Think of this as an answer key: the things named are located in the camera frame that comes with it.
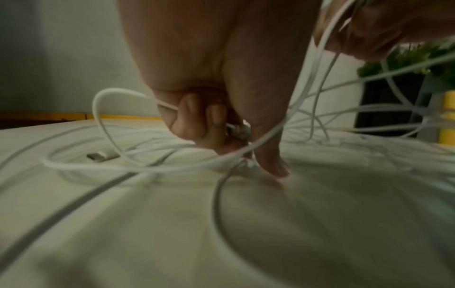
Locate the person's left hand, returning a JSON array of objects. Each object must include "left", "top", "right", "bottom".
[{"left": 117, "top": 0, "right": 323, "bottom": 178}]

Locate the person's right hand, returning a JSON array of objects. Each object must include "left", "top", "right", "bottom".
[{"left": 314, "top": 0, "right": 455, "bottom": 61}]

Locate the white charging cable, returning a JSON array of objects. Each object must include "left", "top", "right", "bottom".
[{"left": 43, "top": 0, "right": 455, "bottom": 181}]

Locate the green plant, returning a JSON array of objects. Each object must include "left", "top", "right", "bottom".
[{"left": 356, "top": 37, "right": 455, "bottom": 90}]

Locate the yellow post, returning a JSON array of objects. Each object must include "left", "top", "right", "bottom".
[{"left": 438, "top": 90, "right": 455, "bottom": 146}]

